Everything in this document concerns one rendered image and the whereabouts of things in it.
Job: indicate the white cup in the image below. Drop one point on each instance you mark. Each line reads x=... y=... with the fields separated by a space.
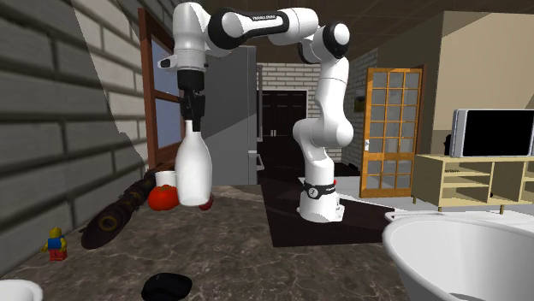
x=165 y=178

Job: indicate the grey refrigerator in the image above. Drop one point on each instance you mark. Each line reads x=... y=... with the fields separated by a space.
x=233 y=125

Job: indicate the small white bowl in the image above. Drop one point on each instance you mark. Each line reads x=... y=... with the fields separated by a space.
x=16 y=291

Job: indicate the black rounded object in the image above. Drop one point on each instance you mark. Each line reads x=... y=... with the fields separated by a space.
x=166 y=287

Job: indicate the small wall picture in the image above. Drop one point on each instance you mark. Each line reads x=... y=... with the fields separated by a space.
x=359 y=105

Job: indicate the brown framed window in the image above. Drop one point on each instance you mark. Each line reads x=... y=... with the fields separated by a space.
x=147 y=104

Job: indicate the dark robot stand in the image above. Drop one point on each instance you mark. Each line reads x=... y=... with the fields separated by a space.
x=288 y=227

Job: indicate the small red fruit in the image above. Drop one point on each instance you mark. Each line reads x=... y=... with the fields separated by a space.
x=208 y=204

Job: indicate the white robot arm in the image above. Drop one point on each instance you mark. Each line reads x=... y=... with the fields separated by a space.
x=329 y=125

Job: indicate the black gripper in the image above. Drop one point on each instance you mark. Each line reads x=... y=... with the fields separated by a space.
x=191 y=81

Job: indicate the orange glass panel door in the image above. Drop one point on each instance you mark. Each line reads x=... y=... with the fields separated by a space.
x=391 y=133

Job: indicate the dark brown rolled log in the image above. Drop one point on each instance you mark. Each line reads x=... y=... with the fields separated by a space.
x=109 y=219

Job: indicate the pale yellow shelf unit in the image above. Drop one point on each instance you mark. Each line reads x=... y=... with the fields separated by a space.
x=429 y=181

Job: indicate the large white bowl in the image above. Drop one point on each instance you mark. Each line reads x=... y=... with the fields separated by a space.
x=450 y=254

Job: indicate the white bottle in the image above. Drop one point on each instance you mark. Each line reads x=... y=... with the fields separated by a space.
x=193 y=166

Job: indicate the red tomato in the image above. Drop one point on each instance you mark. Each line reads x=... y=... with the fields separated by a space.
x=162 y=199

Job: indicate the silver framed television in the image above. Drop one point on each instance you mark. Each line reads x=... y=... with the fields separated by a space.
x=496 y=132

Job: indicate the yellow toy figure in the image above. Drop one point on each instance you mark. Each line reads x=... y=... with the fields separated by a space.
x=56 y=245

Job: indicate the dark double door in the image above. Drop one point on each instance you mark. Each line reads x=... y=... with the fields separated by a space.
x=283 y=116

